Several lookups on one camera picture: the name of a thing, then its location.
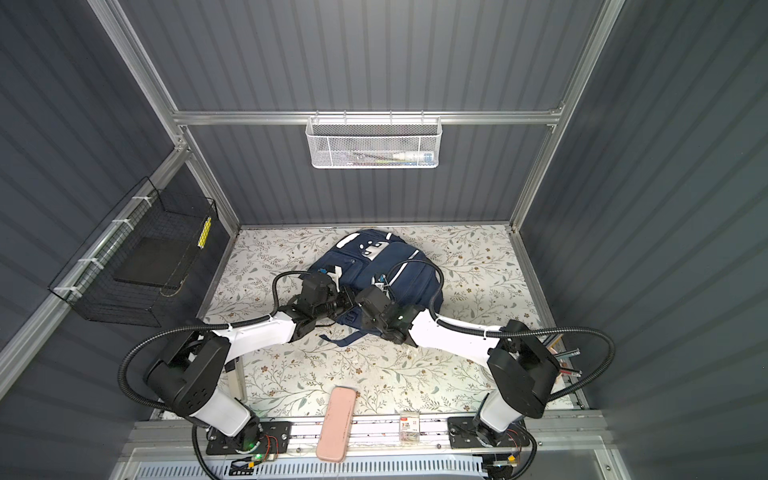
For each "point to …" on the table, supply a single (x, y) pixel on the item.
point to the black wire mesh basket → (130, 268)
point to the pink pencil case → (334, 436)
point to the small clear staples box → (409, 428)
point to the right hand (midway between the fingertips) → (370, 312)
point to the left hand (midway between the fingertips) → (369, 294)
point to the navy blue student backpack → (381, 258)
